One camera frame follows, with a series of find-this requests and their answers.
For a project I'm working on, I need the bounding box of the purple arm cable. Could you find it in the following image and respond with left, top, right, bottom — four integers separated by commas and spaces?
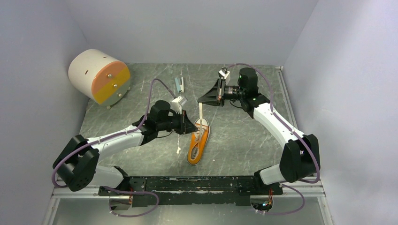
228, 63, 321, 216
51, 78, 178, 218

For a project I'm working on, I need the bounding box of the white shoelace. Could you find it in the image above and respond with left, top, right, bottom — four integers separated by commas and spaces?
195, 103, 206, 143

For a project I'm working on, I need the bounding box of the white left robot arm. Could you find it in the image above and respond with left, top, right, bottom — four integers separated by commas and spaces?
52, 100, 198, 195

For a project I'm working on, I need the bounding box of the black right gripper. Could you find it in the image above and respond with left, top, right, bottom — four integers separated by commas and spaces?
198, 77, 245, 107

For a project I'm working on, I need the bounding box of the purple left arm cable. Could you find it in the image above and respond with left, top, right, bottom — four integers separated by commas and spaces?
51, 78, 178, 218

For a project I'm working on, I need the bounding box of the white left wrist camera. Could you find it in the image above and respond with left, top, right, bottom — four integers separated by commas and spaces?
170, 96, 187, 114

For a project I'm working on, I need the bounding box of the white orange cylinder drum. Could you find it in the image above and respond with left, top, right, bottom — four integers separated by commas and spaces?
68, 49, 131, 109

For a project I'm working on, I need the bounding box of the orange canvas sneaker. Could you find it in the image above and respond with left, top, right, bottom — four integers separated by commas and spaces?
187, 118, 210, 165

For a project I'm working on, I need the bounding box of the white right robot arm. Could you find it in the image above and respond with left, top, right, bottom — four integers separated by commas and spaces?
198, 64, 321, 194

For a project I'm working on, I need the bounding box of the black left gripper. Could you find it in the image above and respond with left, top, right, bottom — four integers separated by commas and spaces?
157, 109, 198, 135

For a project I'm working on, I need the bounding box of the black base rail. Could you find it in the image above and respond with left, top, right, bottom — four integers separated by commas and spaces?
98, 176, 283, 207

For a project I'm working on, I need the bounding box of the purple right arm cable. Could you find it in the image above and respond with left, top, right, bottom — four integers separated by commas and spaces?
228, 63, 321, 216

